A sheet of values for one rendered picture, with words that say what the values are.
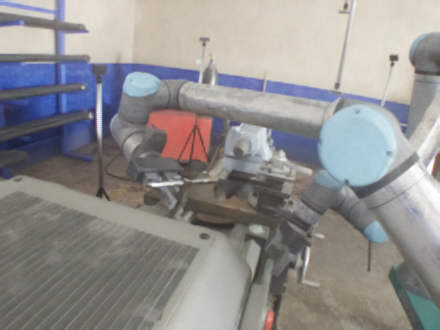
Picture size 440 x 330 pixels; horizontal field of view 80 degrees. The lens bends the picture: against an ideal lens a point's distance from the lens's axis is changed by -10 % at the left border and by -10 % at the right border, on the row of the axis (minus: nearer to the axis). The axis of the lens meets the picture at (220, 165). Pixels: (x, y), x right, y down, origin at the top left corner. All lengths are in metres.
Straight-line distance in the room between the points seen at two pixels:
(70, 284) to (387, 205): 0.43
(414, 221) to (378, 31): 4.92
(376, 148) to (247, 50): 4.87
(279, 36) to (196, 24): 1.49
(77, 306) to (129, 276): 0.07
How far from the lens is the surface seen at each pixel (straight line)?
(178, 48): 5.63
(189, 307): 0.34
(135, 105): 0.79
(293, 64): 5.15
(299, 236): 0.93
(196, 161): 4.09
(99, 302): 0.33
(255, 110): 0.69
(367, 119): 0.44
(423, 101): 1.09
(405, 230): 0.48
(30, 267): 0.40
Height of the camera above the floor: 1.58
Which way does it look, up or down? 20 degrees down
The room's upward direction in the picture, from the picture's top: 7 degrees clockwise
